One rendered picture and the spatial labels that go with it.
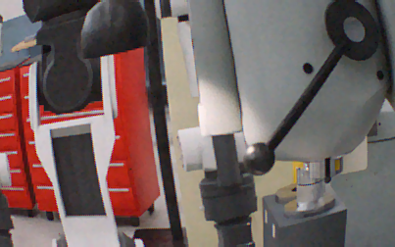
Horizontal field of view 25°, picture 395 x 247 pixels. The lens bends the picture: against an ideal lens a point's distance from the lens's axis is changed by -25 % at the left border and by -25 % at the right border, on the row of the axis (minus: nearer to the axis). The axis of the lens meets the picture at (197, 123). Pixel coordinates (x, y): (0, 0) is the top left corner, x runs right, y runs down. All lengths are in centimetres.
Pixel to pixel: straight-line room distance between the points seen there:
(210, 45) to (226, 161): 67
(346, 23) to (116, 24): 23
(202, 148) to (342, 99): 78
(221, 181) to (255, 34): 76
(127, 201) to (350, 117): 478
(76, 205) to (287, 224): 42
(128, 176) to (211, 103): 465
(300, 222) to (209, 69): 46
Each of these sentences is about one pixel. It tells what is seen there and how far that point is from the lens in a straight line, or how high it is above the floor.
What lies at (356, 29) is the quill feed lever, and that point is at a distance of 98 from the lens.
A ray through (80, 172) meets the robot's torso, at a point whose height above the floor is 119.
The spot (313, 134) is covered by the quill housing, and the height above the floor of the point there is 134.
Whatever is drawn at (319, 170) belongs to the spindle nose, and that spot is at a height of 129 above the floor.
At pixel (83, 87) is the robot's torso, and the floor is 132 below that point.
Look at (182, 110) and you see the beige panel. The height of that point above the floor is 107.
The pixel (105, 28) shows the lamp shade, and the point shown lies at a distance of 101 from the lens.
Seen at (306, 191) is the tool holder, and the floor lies 117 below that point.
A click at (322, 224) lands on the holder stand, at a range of 151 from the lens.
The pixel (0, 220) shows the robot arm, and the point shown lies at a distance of 176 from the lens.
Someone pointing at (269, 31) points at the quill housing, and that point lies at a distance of 102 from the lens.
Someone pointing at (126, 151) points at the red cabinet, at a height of 44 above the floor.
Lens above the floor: 155
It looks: 10 degrees down
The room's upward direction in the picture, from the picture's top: 7 degrees counter-clockwise
